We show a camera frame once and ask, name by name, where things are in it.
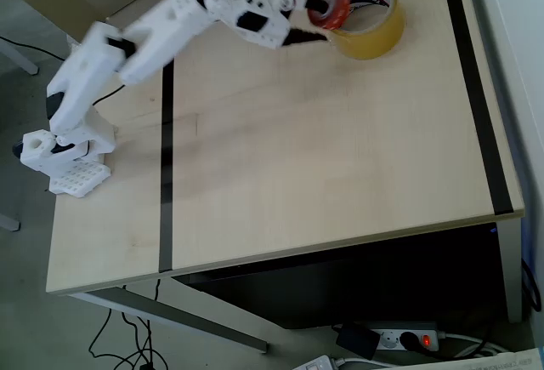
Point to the yellow packing tape roll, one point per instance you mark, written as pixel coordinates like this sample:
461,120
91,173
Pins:
382,36

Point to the black power adapter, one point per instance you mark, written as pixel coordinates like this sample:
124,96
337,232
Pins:
355,340

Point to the grey power strip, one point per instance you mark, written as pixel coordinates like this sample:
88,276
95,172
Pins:
393,338

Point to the grey upright table leg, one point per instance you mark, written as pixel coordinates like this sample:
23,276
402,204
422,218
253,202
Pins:
512,272

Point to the grey slanted table beam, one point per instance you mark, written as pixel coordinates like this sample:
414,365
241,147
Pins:
178,314

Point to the wide black tape strip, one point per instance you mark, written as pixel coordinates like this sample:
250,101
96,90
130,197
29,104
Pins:
476,89

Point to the black round plug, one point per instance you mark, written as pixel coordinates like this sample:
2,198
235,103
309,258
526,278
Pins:
410,340

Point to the white plug device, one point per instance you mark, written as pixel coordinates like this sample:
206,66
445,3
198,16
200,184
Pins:
316,363

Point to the red tape roll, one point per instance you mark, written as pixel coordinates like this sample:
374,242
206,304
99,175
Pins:
340,4

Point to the printed paper sheet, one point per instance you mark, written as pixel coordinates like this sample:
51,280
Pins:
493,361

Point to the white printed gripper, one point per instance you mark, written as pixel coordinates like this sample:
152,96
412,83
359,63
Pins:
286,25

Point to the white printed robot arm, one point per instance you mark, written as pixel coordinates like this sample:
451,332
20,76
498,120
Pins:
149,34

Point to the grey neighbour table foot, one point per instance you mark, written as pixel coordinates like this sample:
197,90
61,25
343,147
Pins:
19,57

